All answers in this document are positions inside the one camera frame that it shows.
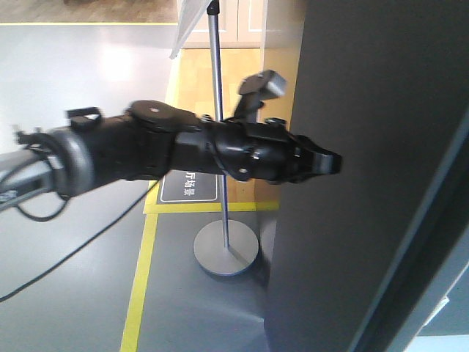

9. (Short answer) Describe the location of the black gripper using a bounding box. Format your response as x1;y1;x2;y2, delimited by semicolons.
199;93;342;184

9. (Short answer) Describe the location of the fridge door white inside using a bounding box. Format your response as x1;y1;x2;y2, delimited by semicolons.
264;1;468;351

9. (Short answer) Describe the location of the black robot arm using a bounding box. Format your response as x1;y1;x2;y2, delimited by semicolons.
1;100;342;209

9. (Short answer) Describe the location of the dark grey fridge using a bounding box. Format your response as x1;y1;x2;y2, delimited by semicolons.
363;176;468;351

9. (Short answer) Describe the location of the sign stand with board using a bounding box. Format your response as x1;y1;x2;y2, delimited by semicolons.
169;0;260;277

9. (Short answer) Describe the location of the dark floor label plate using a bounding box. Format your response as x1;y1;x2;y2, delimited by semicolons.
159;170;218;203

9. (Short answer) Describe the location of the white double door cabinet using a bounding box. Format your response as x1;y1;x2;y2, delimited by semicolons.
184;0;267;48

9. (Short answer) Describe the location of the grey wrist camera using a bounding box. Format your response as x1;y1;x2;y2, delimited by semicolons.
239;70;287;100

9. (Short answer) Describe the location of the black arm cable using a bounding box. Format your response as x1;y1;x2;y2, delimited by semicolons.
0;175;162;304

